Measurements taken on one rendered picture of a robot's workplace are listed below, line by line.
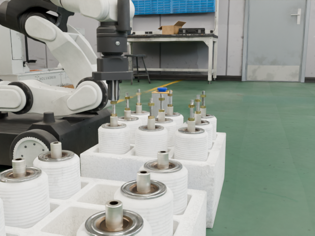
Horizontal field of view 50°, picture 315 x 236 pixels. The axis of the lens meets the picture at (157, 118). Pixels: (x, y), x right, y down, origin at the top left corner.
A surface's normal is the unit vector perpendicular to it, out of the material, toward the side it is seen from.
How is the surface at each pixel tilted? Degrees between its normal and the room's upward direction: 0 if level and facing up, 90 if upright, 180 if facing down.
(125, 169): 90
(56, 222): 90
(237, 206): 0
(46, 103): 90
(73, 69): 90
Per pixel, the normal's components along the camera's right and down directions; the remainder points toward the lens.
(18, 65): 0.96, 0.05
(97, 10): -0.68, 0.14
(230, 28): -0.29, 0.18
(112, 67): 0.47, 0.17
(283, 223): 0.00, -0.98
